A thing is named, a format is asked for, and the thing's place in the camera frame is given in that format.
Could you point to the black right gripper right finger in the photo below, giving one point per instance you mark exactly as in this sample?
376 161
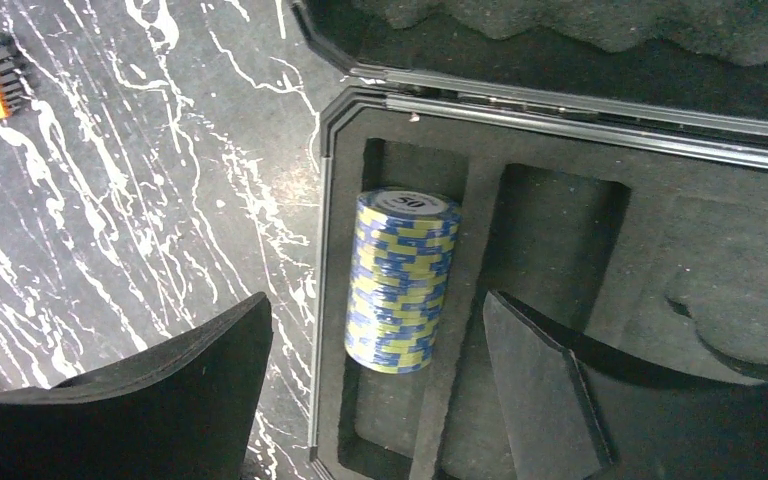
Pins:
576 408

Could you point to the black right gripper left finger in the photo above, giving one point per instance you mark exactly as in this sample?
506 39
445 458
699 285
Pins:
182 409

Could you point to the yellow blue poker chip stack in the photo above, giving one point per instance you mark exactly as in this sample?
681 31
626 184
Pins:
403 250

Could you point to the black poker set case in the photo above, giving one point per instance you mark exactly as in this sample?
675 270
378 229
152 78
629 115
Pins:
610 159

